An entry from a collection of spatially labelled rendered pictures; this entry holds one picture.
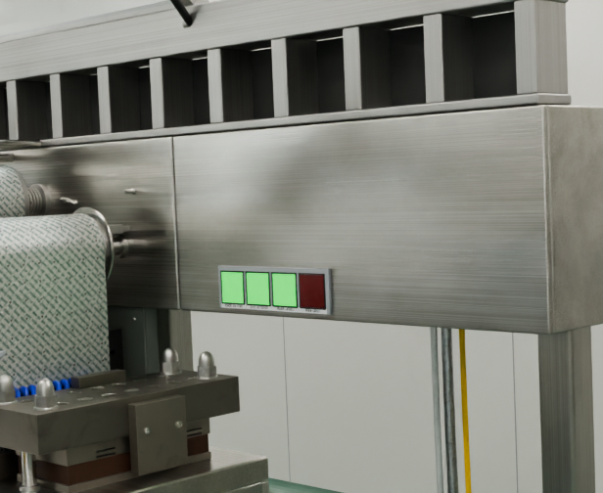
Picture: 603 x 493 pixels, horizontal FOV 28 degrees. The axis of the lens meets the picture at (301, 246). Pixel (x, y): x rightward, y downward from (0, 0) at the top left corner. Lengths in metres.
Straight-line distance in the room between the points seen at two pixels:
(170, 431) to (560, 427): 0.60
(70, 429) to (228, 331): 3.70
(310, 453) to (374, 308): 3.50
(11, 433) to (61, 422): 0.08
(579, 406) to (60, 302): 0.86
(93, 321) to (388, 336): 2.86
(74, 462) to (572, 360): 0.75
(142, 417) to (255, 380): 3.53
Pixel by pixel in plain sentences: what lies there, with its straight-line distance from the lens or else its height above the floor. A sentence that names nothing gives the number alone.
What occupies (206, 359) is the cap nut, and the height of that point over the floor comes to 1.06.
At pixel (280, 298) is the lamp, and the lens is 1.93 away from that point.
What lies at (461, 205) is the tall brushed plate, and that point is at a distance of 1.69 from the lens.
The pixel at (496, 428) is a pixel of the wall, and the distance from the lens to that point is 4.63.
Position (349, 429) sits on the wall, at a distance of 5.10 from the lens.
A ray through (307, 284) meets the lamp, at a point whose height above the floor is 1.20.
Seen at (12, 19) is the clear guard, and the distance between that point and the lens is 2.52.
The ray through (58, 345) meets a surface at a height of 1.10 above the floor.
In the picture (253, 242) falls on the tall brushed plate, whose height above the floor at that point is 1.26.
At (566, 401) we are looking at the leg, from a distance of 1.82.
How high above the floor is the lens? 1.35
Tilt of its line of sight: 3 degrees down
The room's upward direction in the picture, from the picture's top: 2 degrees counter-clockwise
